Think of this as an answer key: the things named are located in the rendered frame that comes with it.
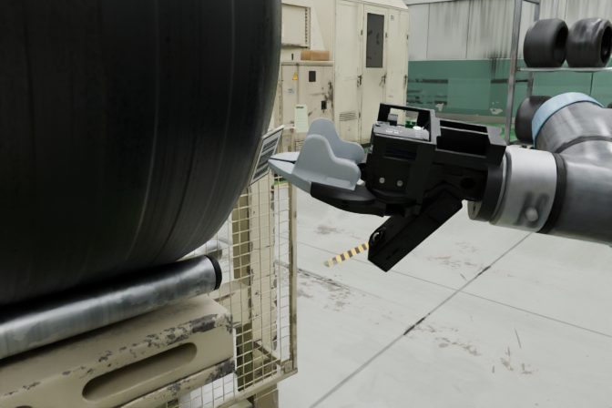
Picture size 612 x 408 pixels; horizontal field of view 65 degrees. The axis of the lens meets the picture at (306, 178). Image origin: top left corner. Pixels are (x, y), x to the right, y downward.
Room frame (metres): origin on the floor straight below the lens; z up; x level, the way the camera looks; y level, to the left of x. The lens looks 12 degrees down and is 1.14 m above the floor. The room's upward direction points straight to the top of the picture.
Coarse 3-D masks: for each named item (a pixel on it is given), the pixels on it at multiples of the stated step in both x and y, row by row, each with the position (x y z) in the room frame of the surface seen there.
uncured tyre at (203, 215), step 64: (0, 0) 0.29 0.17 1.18; (64, 0) 0.31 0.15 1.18; (128, 0) 0.34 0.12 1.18; (192, 0) 0.37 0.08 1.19; (256, 0) 0.41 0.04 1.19; (0, 64) 0.29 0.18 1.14; (64, 64) 0.31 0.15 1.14; (128, 64) 0.34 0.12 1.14; (192, 64) 0.37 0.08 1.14; (256, 64) 0.41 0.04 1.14; (0, 128) 0.30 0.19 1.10; (64, 128) 0.32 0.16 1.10; (128, 128) 0.35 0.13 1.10; (192, 128) 0.38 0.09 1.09; (256, 128) 0.43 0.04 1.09; (0, 192) 0.31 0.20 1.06; (64, 192) 0.33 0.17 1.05; (128, 192) 0.37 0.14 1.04; (192, 192) 0.41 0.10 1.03; (0, 256) 0.34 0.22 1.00; (64, 256) 0.37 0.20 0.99; (128, 256) 0.42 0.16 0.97
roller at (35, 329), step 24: (168, 264) 0.52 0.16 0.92; (192, 264) 0.52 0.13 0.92; (216, 264) 0.53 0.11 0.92; (96, 288) 0.46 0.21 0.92; (120, 288) 0.47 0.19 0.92; (144, 288) 0.48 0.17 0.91; (168, 288) 0.49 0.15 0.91; (192, 288) 0.51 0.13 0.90; (216, 288) 0.53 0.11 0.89; (0, 312) 0.40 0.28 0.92; (24, 312) 0.41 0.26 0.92; (48, 312) 0.42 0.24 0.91; (72, 312) 0.43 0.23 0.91; (96, 312) 0.44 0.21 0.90; (120, 312) 0.46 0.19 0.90; (144, 312) 0.48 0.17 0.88; (0, 336) 0.39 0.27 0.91; (24, 336) 0.40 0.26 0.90; (48, 336) 0.41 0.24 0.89
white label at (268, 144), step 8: (280, 128) 0.47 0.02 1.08; (264, 136) 0.45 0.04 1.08; (272, 136) 0.46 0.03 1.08; (280, 136) 0.48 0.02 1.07; (264, 144) 0.45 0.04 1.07; (272, 144) 0.47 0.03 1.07; (256, 152) 0.45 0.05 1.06; (264, 152) 0.46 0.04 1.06; (272, 152) 0.48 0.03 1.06; (256, 160) 0.45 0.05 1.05; (264, 160) 0.47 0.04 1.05; (256, 168) 0.46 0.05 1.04; (264, 168) 0.48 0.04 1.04; (256, 176) 0.47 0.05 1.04; (264, 176) 0.49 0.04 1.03; (248, 184) 0.46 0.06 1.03
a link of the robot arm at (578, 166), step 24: (576, 144) 0.45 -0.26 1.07; (600, 144) 0.44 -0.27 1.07; (576, 168) 0.41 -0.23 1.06; (600, 168) 0.41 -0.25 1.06; (576, 192) 0.39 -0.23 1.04; (600, 192) 0.39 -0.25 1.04; (552, 216) 0.40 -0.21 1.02; (576, 216) 0.39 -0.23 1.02; (600, 216) 0.39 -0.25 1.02; (600, 240) 0.40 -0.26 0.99
